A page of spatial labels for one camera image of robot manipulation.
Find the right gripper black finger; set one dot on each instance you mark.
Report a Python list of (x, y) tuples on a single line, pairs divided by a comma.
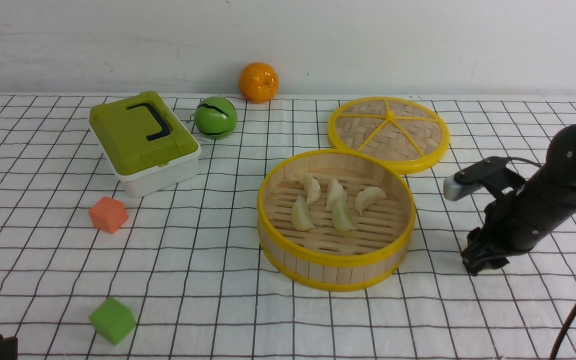
[(475, 265)]

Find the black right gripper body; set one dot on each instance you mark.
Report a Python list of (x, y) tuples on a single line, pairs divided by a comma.
[(514, 224)]

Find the pale dumpling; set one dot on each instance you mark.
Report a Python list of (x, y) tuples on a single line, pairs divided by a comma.
[(368, 197), (311, 186), (300, 215), (335, 193)]

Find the greenish dumpling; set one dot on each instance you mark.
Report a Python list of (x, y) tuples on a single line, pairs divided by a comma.
[(341, 217)]

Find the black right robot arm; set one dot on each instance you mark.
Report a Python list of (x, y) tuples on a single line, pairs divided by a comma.
[(556, 178)]

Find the bamboo steamer lid yellow rim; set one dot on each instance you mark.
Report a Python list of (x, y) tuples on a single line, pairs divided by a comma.
[(405, 136)]

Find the bamboo steamer tray yellow rim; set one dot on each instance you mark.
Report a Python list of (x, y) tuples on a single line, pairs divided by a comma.
[(324, 258)]

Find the white grid tablecloth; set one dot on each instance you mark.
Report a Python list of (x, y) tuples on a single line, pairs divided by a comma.
[(188, 265)]

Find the green foam cube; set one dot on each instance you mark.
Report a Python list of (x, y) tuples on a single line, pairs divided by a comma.
[(113, 320)]

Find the orange foam cube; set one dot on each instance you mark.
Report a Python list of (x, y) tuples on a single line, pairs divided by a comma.
[(108, 215)]

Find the green lid white lunchbox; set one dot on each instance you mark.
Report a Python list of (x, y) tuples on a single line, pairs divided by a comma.
[(148, 148)]

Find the orange toy fruit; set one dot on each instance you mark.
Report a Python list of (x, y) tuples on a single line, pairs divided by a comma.
[(258, 82)]

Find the green ball black stripe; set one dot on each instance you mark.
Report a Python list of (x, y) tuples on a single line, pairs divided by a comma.
[(215, 117)]

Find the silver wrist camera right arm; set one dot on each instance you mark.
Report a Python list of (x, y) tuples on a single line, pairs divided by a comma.
[(490, 173)]

